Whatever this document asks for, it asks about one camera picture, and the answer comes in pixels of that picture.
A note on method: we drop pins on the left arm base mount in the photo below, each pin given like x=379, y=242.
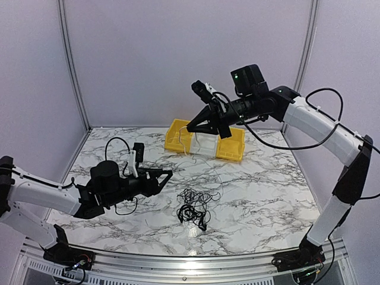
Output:
x=62, y=253

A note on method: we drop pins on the white plastic bin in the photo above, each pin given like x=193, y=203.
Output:
x=204, y=144

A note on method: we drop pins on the left aluminium corner post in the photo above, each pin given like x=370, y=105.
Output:
x=72, y=72

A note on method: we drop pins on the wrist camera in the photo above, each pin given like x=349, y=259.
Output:
x=135, y=158
x=205, y=92

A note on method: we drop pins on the right aluminium corner post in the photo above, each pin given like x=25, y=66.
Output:
x=307, y=45

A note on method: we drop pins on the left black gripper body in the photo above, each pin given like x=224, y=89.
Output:
x=141, y=190

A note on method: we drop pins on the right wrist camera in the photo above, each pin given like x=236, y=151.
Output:
x=205, y=92

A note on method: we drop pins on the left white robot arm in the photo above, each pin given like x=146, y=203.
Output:
x=105, y=189

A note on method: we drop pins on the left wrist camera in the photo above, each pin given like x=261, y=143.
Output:
x=135, y=158

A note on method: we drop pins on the aluminium front rail frame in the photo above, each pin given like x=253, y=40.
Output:
x=123, y=268

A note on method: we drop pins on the yellow plastic bin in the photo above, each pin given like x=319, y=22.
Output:
x=232, y=148
x=177, y=137

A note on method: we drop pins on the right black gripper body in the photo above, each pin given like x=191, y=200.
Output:
x=246, y=101

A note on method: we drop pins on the aluminium corner post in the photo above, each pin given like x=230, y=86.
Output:
x=72, y=72
x=307, y=45

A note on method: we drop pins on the left yellow plastic bin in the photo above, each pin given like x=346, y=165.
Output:
x=177, y=137

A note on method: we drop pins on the right yellow plastic bin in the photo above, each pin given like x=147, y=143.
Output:
x=232, y=148

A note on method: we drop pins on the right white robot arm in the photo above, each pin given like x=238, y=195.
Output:
x=256, y=102

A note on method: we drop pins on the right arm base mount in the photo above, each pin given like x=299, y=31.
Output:
x=305, y=255

